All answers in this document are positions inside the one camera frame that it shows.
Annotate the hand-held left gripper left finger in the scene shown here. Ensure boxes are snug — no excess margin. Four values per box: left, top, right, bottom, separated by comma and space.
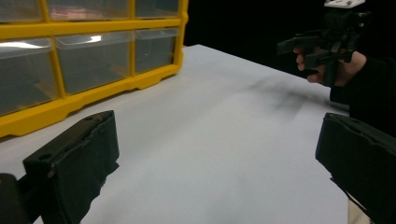
22, 109, 120, 224

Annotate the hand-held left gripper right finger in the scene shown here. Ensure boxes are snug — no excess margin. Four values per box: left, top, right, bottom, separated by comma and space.
315, 112, 396, 224

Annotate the yellow drawer cabinet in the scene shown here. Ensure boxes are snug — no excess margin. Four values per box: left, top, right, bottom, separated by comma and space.
0, 0, 190, 138

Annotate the clear plastic drawer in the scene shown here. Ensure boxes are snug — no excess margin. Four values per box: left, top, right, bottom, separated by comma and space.
134, 27, 181, 75

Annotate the set of clear cabinet drawers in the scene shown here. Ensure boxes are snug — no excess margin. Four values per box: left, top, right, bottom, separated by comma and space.
0, 0, 181, 117

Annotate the white table sheet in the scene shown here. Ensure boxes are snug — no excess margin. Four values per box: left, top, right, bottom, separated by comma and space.
0, 44, 351, 224

